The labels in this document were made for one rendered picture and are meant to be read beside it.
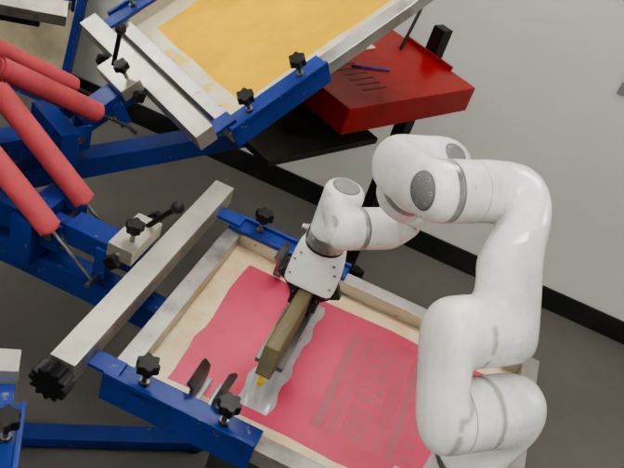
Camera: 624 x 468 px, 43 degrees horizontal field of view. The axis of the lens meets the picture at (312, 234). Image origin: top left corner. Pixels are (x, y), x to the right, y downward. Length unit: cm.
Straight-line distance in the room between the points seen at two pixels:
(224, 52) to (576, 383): 216
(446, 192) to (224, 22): 136
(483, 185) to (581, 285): 281
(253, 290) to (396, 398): 40
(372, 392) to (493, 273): 70
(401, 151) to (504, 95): 237
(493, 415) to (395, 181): 33
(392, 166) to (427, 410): 33
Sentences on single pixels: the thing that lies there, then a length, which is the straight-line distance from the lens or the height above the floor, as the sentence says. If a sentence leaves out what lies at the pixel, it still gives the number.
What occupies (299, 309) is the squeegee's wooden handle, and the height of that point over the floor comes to 114.
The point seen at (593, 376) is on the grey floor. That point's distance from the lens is 369.
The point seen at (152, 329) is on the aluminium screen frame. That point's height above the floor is 99.
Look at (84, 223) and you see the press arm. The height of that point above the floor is 104.
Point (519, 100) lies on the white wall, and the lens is 343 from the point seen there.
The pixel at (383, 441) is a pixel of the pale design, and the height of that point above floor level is 96.
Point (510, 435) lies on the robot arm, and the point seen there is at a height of 142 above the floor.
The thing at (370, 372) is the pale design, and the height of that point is 96.
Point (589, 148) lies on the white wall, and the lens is 349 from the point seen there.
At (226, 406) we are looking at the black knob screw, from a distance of 140.
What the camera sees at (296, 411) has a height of 96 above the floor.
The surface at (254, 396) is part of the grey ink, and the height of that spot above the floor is 96.
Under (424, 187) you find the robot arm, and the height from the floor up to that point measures 162.
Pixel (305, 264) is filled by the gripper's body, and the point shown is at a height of 121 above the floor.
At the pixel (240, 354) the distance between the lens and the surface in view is 163.
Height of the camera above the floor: 211
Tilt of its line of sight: 35 degrees down
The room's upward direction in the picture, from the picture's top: 20 degrees clockwise
